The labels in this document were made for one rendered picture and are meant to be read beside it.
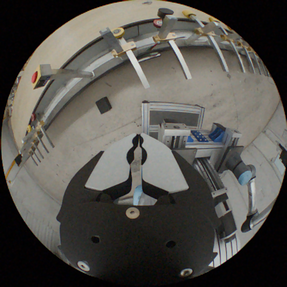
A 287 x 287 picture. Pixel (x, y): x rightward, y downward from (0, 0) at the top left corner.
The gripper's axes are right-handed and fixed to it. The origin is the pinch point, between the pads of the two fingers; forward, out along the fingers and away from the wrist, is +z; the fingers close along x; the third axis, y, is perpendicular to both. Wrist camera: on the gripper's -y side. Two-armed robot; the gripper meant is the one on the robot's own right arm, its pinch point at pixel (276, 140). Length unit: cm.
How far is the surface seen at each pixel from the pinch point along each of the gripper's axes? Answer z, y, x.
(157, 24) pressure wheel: 41, -49, -76
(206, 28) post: 29, -48, -51
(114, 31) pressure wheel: 42, -44, -98
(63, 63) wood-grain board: 42, -33, -134
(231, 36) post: 29, -59, -29
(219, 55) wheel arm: 36, -34, -41
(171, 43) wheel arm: 46, -36, -67
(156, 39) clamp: 45, -37, -76
